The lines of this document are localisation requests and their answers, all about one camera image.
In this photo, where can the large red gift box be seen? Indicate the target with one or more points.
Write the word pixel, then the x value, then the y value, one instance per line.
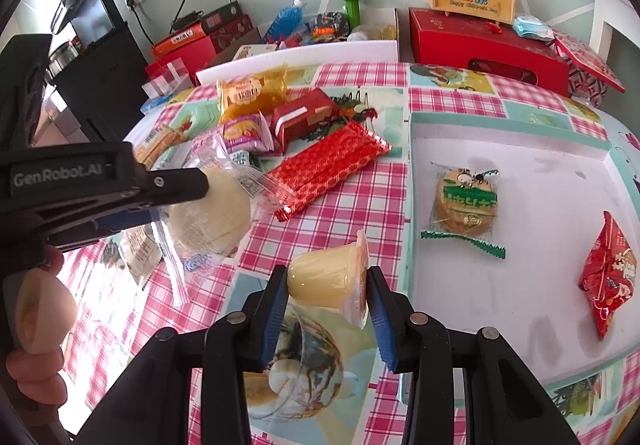
pixel 471 43

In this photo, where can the white foam board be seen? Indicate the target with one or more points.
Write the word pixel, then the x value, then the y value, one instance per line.
pixel 372 51

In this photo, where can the yellow soft bread packet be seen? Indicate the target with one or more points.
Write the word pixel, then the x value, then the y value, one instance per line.
pixel 258 93

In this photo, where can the green white snack packet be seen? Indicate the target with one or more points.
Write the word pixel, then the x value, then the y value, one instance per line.
pixel 245 158

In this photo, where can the light blue tissue packet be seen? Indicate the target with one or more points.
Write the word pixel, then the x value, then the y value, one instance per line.
pixel 529 27

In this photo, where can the red boxes stack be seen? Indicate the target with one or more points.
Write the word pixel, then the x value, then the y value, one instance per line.
pixel 200 43

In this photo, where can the green wrapped round cookie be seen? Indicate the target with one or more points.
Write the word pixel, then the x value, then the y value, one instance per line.
pixel 465 207

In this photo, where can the blue water bottle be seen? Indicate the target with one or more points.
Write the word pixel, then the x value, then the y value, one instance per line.
pixel 285 23

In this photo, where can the cardboard box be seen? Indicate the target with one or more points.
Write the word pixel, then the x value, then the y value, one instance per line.
pixel 376 25

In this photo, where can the white round cake packet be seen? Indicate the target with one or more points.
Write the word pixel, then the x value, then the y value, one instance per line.
pixel 194 237

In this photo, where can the white table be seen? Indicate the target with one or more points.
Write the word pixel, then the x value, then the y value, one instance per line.
pixel 610 16

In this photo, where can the red patterned box lid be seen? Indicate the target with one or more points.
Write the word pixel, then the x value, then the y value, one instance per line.
pixel 589 77

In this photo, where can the green dumbbell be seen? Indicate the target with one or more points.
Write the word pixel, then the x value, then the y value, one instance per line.
pixel 352 10

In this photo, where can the yellow pudding jelly cup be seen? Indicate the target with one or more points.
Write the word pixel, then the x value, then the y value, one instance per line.
pixel 333 278

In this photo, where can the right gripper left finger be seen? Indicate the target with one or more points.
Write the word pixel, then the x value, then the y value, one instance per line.
pixel 264 312

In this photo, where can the white foam tray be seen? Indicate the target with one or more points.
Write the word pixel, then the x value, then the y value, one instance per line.
pixel 554 189

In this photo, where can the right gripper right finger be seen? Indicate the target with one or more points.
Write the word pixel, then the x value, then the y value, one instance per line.
pixel 389 312

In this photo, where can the red patterned flat packet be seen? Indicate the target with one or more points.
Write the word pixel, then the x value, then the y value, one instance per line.
pixel 322 166

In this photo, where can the checkered picture tablecloth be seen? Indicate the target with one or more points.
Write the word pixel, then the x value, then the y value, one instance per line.
pixel 116 315

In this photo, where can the clear red plastic box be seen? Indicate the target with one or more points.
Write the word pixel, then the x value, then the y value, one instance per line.
pixel 168 80

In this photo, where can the dark colourful snack bag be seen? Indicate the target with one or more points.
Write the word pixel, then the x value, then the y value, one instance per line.
pixel 330 27

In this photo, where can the red white wrapped snack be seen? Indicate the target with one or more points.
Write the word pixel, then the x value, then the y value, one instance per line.
pixel 297 118

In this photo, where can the pink swiss roll packet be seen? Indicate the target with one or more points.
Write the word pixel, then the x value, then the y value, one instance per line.
pixel 250 133

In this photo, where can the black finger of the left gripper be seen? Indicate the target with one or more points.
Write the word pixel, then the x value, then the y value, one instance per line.
pixel 170 187

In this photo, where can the orange brown biscuit packet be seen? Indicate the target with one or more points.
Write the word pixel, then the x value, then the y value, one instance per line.
pixel 160 139

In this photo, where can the person's left hand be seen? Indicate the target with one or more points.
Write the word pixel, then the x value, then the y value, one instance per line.
pixel 44 314

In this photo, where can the black cabinet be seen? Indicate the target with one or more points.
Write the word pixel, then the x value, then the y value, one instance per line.
pixel 100 72

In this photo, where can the red snack packet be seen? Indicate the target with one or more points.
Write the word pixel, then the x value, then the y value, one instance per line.
pixel 608 274

